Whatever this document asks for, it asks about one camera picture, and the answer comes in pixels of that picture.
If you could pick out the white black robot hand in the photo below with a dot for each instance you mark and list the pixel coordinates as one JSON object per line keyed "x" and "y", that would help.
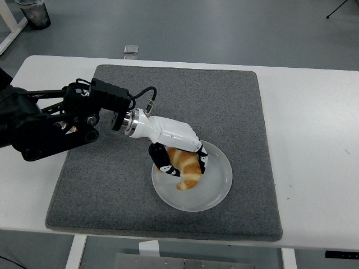
{"x": 174, "y": 134}

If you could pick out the golden croissant bread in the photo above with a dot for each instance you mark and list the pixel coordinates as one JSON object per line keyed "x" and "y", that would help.
{"x": 189, "y": 171}

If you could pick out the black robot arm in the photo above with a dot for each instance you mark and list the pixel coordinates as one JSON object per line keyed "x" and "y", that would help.
{"x": 42, "y": 126}

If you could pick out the pale grey round plate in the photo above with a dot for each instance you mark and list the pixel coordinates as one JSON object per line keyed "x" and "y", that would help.
{"x": 216, "y": 185}

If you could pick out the grey felt table mat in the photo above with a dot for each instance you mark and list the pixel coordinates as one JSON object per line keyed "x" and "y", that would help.
{"x": 196, "y": 95}

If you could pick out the small silver floor socket box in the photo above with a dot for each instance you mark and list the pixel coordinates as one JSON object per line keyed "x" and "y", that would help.
{"x": 130, "y": 57}

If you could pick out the large silver floor socket box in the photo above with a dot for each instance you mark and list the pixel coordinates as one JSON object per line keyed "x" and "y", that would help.
{"x": 131, "y": 49}

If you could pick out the white box under table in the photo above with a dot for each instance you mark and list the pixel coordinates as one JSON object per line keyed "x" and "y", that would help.
{"x": 149, "y": 248}

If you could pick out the white table leg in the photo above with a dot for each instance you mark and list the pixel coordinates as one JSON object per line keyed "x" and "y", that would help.
{"x": 75, "y": 252}
{"x": 289, "y": 259}

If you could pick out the black waste bin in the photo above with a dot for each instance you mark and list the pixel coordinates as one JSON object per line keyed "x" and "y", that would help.
{"x": 36, "y": 15}

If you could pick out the black tripod leg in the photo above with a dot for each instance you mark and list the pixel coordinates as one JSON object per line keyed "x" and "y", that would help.
{"x": 336, "y": 9}

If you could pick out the black table control panel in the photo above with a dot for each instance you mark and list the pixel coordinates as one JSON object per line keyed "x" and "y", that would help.
{"x": 342, "y": 254}

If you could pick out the white metal frame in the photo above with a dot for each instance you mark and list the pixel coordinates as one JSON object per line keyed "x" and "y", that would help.
{"x": 11, "y": 25}

